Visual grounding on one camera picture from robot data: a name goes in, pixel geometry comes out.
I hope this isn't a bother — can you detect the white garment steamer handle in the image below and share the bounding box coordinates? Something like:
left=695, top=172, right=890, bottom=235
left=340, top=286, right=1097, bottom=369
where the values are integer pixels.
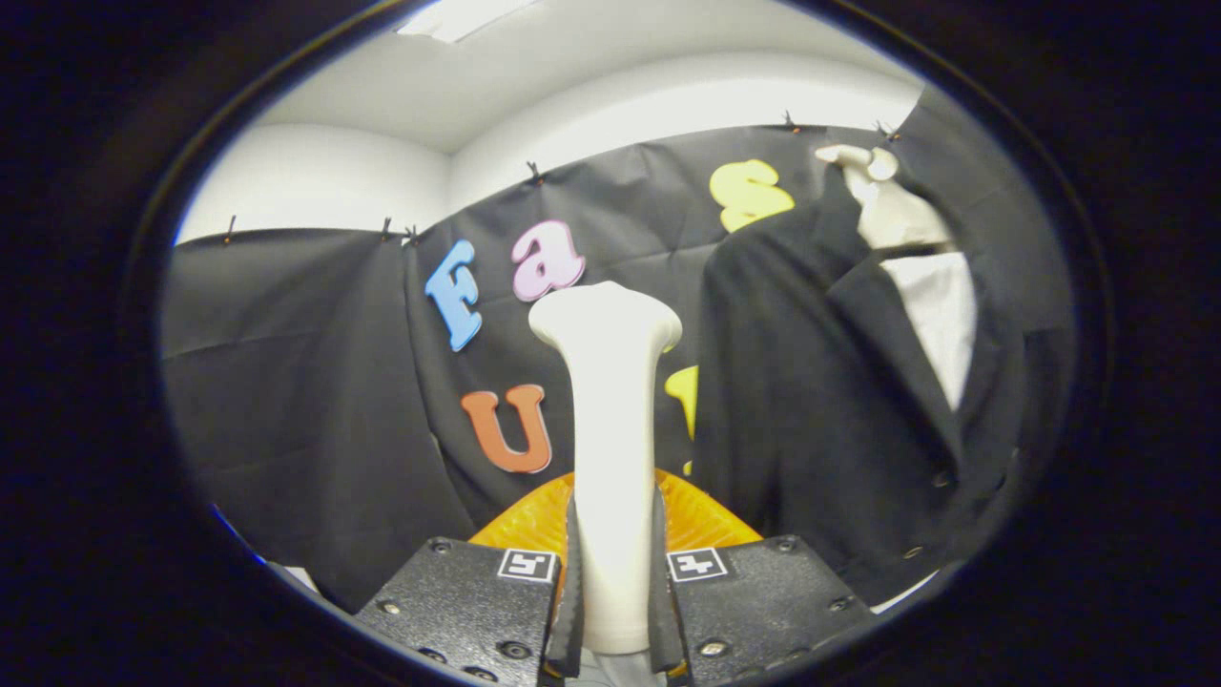
left=528, top=281, right=684, bottom=656

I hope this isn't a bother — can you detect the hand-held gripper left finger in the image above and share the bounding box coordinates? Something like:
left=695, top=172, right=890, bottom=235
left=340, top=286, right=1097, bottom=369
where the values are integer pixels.
left=351, top=469, right=585, bottom=687

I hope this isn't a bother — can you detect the black backdrop cloth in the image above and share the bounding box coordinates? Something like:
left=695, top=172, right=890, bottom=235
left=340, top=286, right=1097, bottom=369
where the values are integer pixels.
left=160, top=86, right=1079, bottom=612

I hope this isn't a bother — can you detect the black blazer jacket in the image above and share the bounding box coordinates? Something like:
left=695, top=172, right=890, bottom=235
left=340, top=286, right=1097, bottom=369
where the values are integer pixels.
left=692, top=162, right=1050, bottom=610

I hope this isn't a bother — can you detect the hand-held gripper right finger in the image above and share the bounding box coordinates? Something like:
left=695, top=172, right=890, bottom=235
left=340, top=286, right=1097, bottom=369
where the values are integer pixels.
left=651, top=468, right=876, bottom=686

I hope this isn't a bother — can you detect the white clothes hanger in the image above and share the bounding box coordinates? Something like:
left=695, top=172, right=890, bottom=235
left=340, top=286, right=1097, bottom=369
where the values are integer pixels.
left=816, top=143, right=955, bottom=253

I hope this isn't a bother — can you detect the row of small backdrop clips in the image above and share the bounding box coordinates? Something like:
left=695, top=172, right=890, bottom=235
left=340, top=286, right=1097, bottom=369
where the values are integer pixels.
left=223, top=111, right=900, bottom=245

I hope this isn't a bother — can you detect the long ceiling light panel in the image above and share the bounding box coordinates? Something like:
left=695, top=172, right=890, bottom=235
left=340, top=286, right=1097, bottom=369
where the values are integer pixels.
left=396, top=0, right=540, bottom=44

